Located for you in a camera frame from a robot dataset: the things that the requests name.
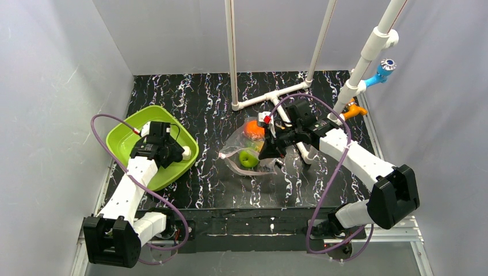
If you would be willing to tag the lime green plastic basin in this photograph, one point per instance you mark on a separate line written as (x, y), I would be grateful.
(159, 128)

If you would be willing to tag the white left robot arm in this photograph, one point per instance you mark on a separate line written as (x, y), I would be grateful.
(115, 236)

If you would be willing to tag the white PVC pipe frame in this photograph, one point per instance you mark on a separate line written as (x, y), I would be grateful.
(275, 41)

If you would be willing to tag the orange tap valve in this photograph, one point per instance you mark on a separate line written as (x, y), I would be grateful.
(354, 110)

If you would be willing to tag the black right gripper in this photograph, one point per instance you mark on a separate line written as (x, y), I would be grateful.
(274, 138)

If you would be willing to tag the green fake leafy vegetable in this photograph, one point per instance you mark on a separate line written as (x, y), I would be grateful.
(187, 153)

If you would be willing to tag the yellow green fake mango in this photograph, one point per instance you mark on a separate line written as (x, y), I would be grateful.
(255, 145)

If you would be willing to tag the green fake apple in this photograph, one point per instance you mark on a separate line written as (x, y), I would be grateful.
(247, 159)

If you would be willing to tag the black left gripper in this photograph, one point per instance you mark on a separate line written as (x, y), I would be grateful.
(172, 153)

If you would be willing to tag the aluminium frame rail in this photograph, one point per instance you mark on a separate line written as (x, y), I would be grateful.
(261, 231)

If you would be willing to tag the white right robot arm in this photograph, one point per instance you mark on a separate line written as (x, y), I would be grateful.
(393, 190)

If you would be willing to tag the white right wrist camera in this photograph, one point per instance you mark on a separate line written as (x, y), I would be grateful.
(266, 122)

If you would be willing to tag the blue tap valve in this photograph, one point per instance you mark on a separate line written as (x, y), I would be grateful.
(385, 68)

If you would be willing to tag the clear zip top bag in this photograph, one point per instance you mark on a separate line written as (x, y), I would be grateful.
(241, 150)

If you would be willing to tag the orange fake fruit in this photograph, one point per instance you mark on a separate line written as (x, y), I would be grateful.
(253, 131)

